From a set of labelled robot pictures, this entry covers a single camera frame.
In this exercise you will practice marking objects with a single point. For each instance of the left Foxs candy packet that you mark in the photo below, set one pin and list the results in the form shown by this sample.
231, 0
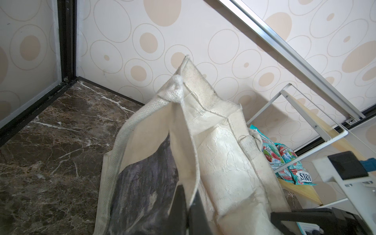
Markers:
273, 156

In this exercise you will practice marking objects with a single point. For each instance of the white wooden shelf rack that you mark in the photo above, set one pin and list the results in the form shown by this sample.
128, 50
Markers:
322, 131

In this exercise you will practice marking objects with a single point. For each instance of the foxs candy packet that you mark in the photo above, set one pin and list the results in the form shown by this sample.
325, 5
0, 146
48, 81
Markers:
299, 174
273, 156

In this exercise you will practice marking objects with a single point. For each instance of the right Foxs candy packet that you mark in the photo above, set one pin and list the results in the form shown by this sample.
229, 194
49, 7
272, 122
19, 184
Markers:
299, 174

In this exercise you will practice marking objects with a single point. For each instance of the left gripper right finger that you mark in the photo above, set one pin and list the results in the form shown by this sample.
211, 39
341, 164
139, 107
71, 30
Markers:
332, 221

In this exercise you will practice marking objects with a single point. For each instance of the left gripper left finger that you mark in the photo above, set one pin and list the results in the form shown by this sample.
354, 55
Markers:
186, 220

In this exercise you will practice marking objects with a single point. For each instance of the white canvas grocery bag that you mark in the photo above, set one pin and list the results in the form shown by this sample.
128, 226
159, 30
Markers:
187, 135

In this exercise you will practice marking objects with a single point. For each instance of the horizontal aluminium bar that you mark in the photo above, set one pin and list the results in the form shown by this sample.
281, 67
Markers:
268, 35

